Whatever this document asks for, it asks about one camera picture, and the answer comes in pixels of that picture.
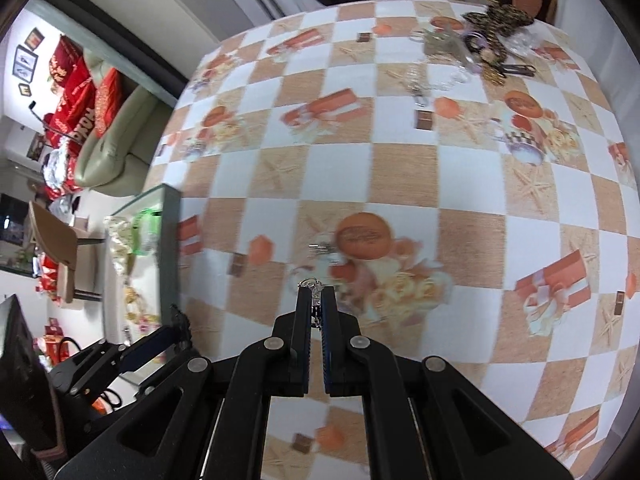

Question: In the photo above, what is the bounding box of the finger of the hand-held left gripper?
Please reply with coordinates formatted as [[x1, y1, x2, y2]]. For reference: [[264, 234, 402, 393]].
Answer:
[[50, 305, 195, 396]]

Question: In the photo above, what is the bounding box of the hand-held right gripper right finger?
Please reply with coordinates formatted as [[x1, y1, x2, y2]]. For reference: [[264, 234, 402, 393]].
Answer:
[[321, 290, 573, 480]]

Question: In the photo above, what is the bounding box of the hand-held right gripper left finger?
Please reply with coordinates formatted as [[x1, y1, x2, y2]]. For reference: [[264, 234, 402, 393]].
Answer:
[[55, 287, 312, 480]]

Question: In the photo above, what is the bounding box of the yellow beaded hair tie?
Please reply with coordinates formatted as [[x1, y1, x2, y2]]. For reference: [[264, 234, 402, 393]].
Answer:
[[122, 285, 162, 328]]

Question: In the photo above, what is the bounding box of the silver rhinestone chain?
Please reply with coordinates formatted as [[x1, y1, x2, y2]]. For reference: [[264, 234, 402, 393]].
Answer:
[[298, 278, 324, 331]]

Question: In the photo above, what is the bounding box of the cream polka dot scrunchie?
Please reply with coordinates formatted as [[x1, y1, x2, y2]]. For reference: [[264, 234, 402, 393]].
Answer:
[[106, 215, 136, 277]]

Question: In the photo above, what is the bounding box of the green plastic bangle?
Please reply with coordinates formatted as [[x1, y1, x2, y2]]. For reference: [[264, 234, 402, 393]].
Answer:
[[131, 208, 164, 254]]

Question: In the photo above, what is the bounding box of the wooden chair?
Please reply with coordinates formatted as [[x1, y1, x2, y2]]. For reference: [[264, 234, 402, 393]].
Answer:
[[27, 200, 109, 304]]

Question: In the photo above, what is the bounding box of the beige sofa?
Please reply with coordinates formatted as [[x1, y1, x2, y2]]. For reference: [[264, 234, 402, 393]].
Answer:
[[75, 85, 174, 197]]

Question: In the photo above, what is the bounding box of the red printed cushion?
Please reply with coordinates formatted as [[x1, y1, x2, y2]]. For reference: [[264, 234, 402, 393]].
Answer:
[[57, 57, 99, 147], [47, 35, 84, 97], [95, 67, 124, 137]]

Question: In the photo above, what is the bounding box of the clear grey hair claw clip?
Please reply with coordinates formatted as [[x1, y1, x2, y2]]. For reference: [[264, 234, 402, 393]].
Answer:
[[422, 30, 472, 62]]

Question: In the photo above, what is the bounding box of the clear plastic hair accessory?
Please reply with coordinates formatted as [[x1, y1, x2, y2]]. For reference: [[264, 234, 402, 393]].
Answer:
[[510, 27, 542, 57]]

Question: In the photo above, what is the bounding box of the leopard print hair bow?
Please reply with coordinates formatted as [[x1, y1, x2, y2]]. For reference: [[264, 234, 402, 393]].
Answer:
[[462, 4, 534, 37]]

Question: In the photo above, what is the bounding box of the clear bead chain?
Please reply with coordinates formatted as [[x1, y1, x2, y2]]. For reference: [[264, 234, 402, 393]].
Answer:
[[402, 62, 473, 109]]

